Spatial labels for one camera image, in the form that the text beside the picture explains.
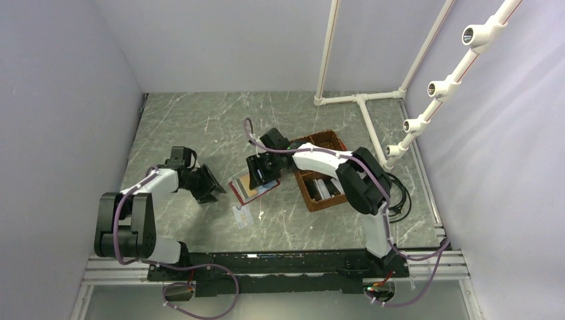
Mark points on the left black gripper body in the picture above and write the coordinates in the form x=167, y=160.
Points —
x=199, y=183

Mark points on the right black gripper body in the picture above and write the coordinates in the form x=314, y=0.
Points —
x=276, y=155

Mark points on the gold striped credit card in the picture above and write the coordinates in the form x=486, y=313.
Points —
x=244, y=184

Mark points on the white card stack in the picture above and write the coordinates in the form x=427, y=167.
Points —
x=323, y=189

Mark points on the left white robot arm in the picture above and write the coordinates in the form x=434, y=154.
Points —
x=126, y=226

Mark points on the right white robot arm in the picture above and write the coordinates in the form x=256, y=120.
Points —
x=364, y=183

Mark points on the brown woven basket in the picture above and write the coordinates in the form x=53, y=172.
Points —
x=326, y=139

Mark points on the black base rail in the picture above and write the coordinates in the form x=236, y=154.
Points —
x=343, y=270

